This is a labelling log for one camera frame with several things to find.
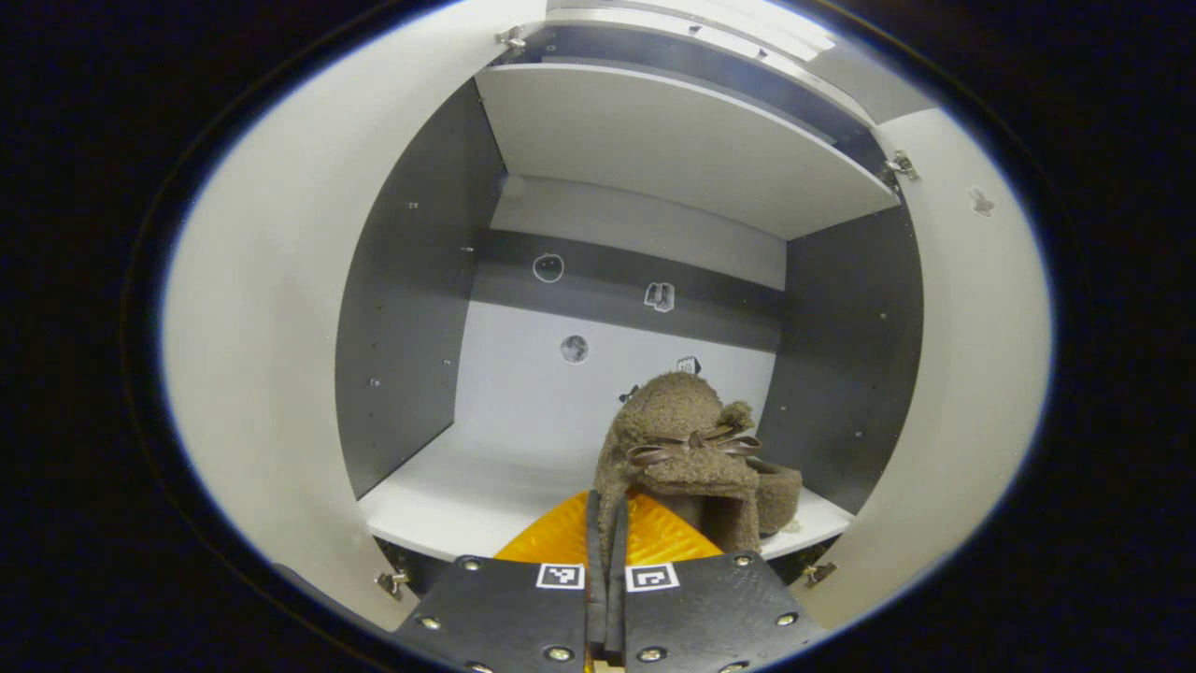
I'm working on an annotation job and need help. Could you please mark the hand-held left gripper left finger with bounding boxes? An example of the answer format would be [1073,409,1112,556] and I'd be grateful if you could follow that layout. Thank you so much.
[391,491,608,673]

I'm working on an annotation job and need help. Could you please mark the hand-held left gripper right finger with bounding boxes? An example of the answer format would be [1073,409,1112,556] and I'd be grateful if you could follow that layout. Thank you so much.
[607,486,828,673]

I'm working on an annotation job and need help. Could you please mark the brown fuzzy shoe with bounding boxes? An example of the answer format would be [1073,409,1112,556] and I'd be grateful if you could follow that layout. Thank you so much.
[593,371,762,562]
[747,458,804,538]

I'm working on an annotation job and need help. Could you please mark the grey shoe cabinet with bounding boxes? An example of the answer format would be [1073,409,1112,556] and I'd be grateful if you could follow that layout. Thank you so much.
[335,0,926,599]

